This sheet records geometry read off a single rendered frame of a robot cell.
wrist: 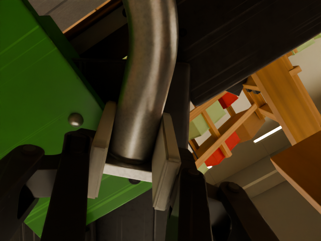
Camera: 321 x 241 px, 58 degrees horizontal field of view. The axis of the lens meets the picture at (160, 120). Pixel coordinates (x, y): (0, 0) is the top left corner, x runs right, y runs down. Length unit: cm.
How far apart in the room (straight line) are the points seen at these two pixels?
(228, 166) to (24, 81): 951
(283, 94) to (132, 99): 87
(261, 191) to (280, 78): 690
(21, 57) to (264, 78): 85
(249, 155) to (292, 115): 867
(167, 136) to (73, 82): 8
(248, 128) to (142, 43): 406
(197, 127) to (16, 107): 326
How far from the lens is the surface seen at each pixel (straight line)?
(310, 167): 68
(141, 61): 17
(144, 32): 17
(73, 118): 22
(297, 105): 103
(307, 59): 982
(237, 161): 968
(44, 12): 79
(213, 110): 375
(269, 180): 778
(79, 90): 21
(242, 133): 421
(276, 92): 101
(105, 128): 15
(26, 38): 22
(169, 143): 16
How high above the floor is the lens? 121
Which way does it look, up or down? 4 degrees up
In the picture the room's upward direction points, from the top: 148 degrees clockwise
